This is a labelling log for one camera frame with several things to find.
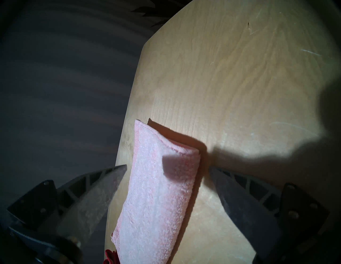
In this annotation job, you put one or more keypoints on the grey pleated curtain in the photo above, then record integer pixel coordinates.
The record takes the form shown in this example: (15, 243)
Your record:
(53, 93)

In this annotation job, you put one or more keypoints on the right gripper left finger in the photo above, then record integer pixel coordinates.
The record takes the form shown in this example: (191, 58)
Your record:
(80, 205)

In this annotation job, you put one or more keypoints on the tall dark leafy plant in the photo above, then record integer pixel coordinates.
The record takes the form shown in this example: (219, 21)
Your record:
(151, 12)

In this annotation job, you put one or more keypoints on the red towel with gold pattern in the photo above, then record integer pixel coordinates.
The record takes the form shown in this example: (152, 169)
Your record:
(109, 257)

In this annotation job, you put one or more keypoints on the plain pink towel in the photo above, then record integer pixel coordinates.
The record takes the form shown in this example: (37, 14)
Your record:
(154, 199)

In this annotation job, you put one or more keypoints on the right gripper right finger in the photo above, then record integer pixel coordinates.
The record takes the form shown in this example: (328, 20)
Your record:
(247, 213)

